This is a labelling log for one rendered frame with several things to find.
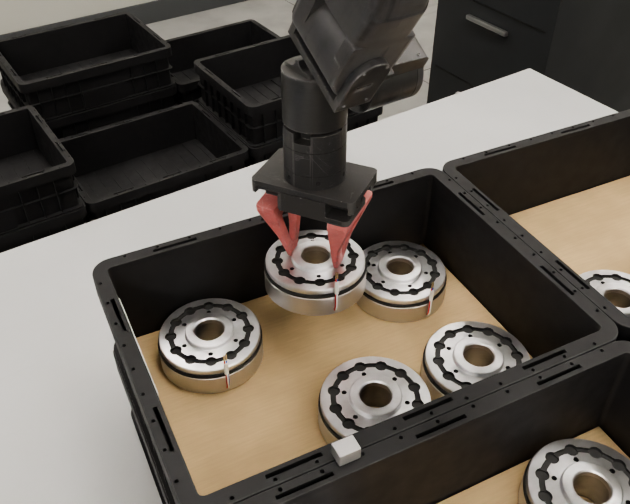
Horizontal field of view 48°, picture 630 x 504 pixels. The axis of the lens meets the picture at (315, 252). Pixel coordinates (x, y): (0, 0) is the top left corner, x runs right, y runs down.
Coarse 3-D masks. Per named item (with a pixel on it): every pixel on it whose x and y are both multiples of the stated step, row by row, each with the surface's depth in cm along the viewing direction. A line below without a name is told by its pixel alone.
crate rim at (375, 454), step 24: (576, 360) 60; (600, 360) 60; (528, 384) 58; (552, 384) 58; (480, 408) 56; (504, 408) 56; (408, 432) 54; (432, 432) 54; (384, 456) 52; (312, 480) 51; (336, 480) 51
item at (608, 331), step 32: (448, 192) 79; (256, 224) 74; (128, 256) 70; (160, 256) 71; (96, 288) 67; (608, 320) 63; (128, 352) 60; (576, 352) 60; (480, 384) 58; (512, 384) 58; (416, 416) 55; (160, 448) 53; (320, 448) 53; (192, 480) 51; (256, 480) 51; (288, 480) 51
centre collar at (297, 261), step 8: (296, 248) 73; (304, 248) 73; (312, 248) 73; (320, 248) 73; (328, 248) 73; (296, 256) 71; (296, 264) 71; (304, 264) 70; (312, 264) 70; (320, 264) 70; (328, 264) 70; (312, 272) 70; (320, 272) 70
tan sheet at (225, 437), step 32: (448, 288) 81; (288, 320) 77; (320, 320) 77; (352, 320) 77; (384, 320) 77; (448, 320) 77; (480, 320) 77; (288, 352) 74; (320, 352) 74; (352, 352) 74; (384, 352) 74; (416, 352) 74; (160, 384) 70; (256, 384) 70; (288, 384) 70; (320, 384) 70; (192, 416) 67; (224, 416) 67; (256, 416) 67; (288, 416) 67; (192, 448) 65; (224, 448) 65; (256, 448) 65; (288, 448) 65; (224, 480) 62
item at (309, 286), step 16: (304, 240) 74; (320, 240) 74; (352, 240) 74; (272, 256) 72; (288, 256) 72; (352, 256) 73; (272, 272) 70; (288, 272) 71; (304, 272) 70; (352, 272) 70; (288, 288) 69; (304, 288) 68; (320, 288) 68
